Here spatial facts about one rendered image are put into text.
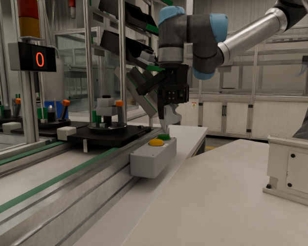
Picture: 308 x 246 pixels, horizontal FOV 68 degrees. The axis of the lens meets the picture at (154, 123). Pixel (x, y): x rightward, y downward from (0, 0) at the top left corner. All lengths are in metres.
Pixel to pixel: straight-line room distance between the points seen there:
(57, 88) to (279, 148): 1.44
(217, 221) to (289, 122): 4.27
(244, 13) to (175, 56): 8.86
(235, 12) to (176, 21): 8.87
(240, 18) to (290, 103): 5.37
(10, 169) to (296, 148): 0.70
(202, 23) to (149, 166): 0.40
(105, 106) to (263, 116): 4.09
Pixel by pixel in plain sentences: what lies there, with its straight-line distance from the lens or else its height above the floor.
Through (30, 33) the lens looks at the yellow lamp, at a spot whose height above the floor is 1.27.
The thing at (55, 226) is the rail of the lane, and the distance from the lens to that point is 0.42.
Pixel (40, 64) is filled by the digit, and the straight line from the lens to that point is 0.73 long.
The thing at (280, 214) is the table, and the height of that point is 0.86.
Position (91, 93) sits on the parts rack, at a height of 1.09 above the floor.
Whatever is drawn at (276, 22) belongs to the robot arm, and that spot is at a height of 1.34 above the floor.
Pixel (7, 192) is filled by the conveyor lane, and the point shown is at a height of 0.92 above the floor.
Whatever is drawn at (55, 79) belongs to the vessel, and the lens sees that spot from 1.72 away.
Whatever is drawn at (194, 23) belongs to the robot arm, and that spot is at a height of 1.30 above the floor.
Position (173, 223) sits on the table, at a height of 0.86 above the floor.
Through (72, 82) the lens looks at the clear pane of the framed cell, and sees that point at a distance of 2.03.
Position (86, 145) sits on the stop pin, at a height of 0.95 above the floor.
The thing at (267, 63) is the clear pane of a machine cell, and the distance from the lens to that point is 4.66.
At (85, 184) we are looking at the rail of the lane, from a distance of 0.45.
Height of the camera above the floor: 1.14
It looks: 10 degrees down
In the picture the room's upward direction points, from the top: straight up
